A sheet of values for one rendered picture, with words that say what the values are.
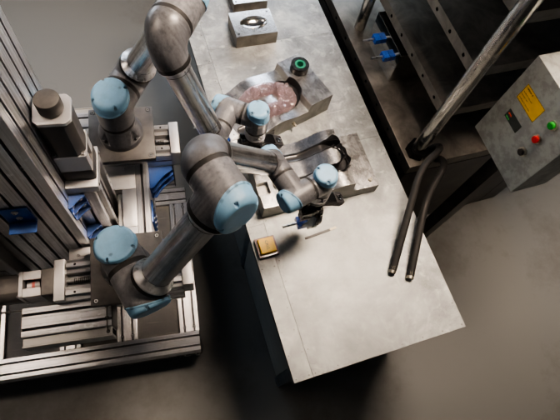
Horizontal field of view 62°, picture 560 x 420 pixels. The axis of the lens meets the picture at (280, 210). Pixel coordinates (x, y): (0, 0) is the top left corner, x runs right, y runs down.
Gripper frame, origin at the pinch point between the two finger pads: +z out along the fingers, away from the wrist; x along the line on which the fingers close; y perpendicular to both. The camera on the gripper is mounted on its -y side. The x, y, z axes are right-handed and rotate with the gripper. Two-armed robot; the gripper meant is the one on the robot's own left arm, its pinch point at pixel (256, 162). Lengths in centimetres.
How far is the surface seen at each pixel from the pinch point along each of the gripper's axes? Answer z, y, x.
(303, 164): 2.8, -19.3, 3.8
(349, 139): 5.4, -43.6, -4.6
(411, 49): -11, -79, -33
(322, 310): 12, -10, 60
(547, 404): 92, -134, 130
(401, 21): -13, -80, -48
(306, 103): 2.3, -29.7, -24.1
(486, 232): 91, -148, 31
